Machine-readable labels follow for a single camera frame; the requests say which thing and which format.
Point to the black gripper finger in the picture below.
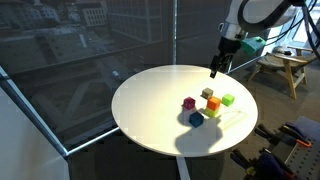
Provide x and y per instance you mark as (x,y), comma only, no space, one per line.
(213,70)
(228,66)

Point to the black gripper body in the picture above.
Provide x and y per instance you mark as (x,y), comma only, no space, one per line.
(229,48)

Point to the orange building block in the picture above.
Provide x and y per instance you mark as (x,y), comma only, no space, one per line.
(213,103)

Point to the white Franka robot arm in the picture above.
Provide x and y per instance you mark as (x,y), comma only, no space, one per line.
(260,13)

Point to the grey building block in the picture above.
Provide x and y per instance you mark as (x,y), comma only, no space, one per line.
(207,93)

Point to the green building block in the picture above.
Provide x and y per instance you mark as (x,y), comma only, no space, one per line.
(228,100)

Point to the magenta building block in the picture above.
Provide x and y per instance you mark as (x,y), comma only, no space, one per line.
(189,103)

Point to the yellow-green building block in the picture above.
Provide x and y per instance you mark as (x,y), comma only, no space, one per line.
(211,113)

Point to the blue building block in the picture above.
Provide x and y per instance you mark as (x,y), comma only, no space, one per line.
(196,119)

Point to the wooden chair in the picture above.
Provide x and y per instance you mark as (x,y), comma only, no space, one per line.
(288,61)

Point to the black clamp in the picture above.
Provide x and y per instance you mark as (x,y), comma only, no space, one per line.
(266,131)

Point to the blue cloth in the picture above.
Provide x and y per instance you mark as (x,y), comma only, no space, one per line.
(308,126)

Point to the clamp with orange tip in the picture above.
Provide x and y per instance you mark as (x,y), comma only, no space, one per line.
(301,141)

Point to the perforated metal board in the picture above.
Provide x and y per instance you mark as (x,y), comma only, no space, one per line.
(303,161)

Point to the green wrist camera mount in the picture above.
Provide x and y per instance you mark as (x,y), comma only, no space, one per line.
(253,45)

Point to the silver window frame post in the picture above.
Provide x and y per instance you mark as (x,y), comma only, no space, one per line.
(175,33)

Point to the silver window sill frame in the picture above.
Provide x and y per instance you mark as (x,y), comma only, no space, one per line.
(33,115)

